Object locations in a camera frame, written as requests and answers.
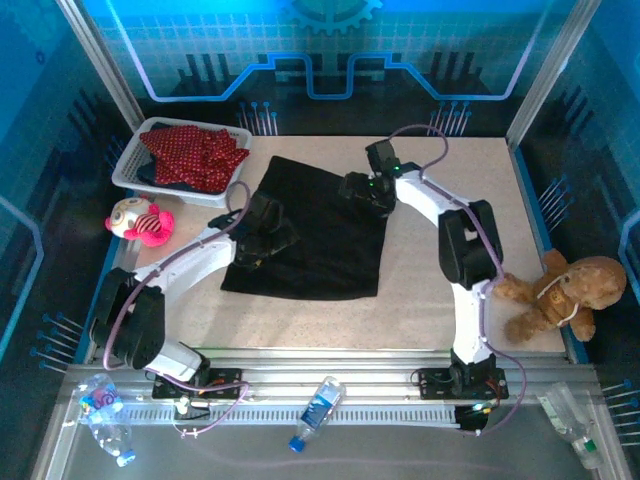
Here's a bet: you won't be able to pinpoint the clear bottle with blue cap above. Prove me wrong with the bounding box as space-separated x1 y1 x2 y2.
288 375 347 453

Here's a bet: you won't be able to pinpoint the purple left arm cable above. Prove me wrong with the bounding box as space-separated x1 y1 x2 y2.
102 180 251 440

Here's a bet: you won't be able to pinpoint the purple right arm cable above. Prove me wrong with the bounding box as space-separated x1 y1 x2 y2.
387 124 527 439

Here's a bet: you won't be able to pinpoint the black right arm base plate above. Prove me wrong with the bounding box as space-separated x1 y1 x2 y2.
417 367 510 401

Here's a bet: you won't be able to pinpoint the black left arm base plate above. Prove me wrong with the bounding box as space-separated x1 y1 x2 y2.
151 367 244 400

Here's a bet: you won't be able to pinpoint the aluminium frame post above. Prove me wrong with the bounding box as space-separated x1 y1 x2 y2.
54 0 147 132
504 0 601 150

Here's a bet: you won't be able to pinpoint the white plastic mesh basket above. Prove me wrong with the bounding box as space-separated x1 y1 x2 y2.
110 116 253 209

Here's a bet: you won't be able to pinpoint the slotted grey cable duct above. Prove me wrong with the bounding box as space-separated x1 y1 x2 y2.
119 403 489 429

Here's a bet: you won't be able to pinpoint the aluminium rail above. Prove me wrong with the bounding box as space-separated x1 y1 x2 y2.
64 347 601 401

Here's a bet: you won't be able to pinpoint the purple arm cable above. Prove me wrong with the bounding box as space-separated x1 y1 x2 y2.
102 180 251 440
387 124 527 439

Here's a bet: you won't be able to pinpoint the clear bottle with colourful label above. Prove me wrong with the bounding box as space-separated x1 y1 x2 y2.
74 372 137 468

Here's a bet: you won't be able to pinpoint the clear bottle with green cap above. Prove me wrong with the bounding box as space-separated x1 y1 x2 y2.
538 382 606 470

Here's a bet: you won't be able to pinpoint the dark blue jeans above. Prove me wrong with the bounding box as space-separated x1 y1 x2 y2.
135 149 201 192

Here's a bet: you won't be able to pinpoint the pink striped plush toy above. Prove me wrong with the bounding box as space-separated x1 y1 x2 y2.
103 196 175 249

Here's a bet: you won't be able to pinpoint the brown teddy bear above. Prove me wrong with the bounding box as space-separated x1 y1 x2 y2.
492 248 628 344

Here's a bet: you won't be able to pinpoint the black skirt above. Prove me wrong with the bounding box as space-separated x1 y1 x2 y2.
219 155 392 301

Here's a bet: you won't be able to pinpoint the small black electronics box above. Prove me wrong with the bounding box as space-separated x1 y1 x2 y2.
453 401 490 435

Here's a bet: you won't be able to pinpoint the red white-dotted skirt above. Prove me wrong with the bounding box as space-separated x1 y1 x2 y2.
138 124 250 194

